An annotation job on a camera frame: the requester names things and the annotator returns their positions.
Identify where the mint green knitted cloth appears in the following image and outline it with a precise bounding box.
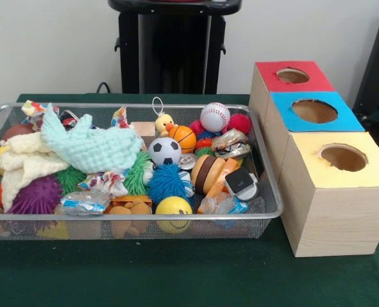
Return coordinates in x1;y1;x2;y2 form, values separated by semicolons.
41;102;142;173

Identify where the wooden box with three holes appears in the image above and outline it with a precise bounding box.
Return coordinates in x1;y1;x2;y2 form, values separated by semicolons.
249;60;379;258

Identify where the small orange basketball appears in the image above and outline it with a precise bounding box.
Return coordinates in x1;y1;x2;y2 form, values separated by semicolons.
168;125;197;154

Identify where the black and white soccer ball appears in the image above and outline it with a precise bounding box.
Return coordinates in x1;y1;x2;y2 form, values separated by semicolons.
148;136;183;166

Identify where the toy hamburger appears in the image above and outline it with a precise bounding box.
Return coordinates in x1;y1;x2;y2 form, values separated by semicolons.
190;153;227;194

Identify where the blue fuzzy puffer ball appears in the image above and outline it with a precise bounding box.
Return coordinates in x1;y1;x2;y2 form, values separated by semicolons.
146;162;192;205

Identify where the yellow duck plush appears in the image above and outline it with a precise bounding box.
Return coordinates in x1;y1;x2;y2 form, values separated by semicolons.
151;97;178;138

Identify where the white baseball with red stitching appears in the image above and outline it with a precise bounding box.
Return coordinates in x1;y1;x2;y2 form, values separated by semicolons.
199;102;231;134

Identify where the yellow smiley ball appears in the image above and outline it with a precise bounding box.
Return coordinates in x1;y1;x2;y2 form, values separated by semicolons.
155;196;192;235

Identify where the purple spiky ball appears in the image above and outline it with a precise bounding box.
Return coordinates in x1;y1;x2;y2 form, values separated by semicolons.
6;175;64;215

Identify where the cream knitted cloth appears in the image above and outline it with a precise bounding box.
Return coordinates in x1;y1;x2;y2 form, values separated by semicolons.
0;130;70;214

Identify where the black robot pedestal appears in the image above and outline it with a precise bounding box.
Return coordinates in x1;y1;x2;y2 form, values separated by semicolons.
107;0;243;95

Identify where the wire mesh bin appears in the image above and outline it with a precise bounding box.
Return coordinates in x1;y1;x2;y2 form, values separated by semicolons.
0;102;284;241

